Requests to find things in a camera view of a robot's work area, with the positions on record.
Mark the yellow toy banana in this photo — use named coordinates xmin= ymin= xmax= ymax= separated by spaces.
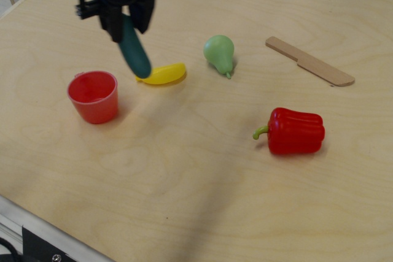
xmin=135 ymin=63 xmax=186 ymax=85

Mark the wooden toy knife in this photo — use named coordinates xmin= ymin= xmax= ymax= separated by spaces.
xmin=265 ymin=36 xmax=355 ymax=87

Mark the black bracket with screw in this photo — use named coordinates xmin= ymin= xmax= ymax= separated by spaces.
xmin=22 ymin=227 xmax=75 ymax=262

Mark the light green toy pear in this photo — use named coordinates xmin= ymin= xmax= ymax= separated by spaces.
xmin=203 ymin=35 xmax=235 ymax=79

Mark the red plastic cup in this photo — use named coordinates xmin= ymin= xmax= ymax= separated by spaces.
xmin=67 ymin=71 xmax=119 ymax=124

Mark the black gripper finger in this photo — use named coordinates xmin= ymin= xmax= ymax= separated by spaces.
xmin=129 ymin=0 xmax=155 ymax=34
xmin=98 ymin=0 xmax=123 ymax=43

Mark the aluminium table frame rail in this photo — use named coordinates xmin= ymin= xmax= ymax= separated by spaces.
xmin=1 ymin=196 xmax=111 ymax=261

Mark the black cable at corner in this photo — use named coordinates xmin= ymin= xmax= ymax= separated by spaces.
xmin=0 ymin=237 xmax=21 ymax=262

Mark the red toy bell pepper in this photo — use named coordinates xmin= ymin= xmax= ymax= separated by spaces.
xmin=252 ymin=107 xmax=325 ymax=155

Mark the dark green toy cucumber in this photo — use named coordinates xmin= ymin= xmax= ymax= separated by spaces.
xmin=119 ymin=14 xmax=152 ymax=79

